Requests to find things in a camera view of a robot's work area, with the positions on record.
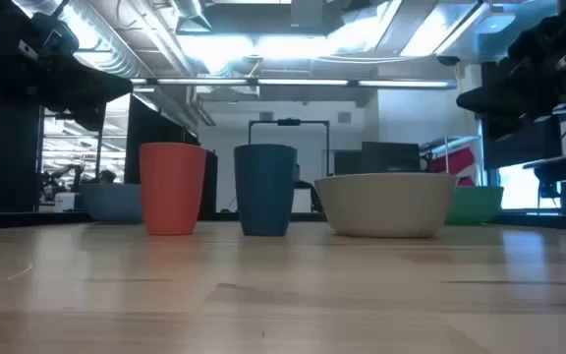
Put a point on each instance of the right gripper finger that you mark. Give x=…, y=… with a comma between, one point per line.
x=487, y=96
x=500, y=127

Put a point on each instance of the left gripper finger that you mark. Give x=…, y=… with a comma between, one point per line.
x=106, y=87
x=91, y=117

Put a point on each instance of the green plastic bowl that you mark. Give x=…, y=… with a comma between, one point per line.
x=479, y=204

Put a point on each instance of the grey-blue plastic bowl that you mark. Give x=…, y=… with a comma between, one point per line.
x=111, y=202

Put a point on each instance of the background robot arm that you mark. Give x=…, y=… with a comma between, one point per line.
x=62, y=173

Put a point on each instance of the red angular panel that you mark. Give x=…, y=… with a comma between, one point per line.
x=455, y=159

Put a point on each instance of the thin white pole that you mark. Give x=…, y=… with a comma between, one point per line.
x=446, y=152

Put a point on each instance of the white container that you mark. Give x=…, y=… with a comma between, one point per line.
x=65, y=202

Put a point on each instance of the orange plastic cup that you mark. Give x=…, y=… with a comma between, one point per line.
x=172, y=189

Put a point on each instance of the black computer monitor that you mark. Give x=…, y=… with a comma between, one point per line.
x=391, y=157
x=347, y=162

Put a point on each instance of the long ceiling light strip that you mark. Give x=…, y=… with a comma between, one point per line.
x=302, y=82

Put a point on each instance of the dark blue plastic cup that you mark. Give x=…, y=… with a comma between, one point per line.
x=265, y=192

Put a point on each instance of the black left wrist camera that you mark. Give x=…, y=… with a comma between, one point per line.
x=57, y=34

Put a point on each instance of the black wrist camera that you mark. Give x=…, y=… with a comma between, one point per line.
x=533, y=39
x=57, y=34

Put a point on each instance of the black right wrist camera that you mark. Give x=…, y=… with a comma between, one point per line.
x=533, y=39

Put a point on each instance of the ceiling security camera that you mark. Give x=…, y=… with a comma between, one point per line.
x=448, y=60

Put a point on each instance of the black aluminium table frame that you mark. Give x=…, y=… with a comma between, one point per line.
x=27, y=219

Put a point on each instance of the black rectangular stand frame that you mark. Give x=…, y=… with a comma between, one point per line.
x=288, y=122

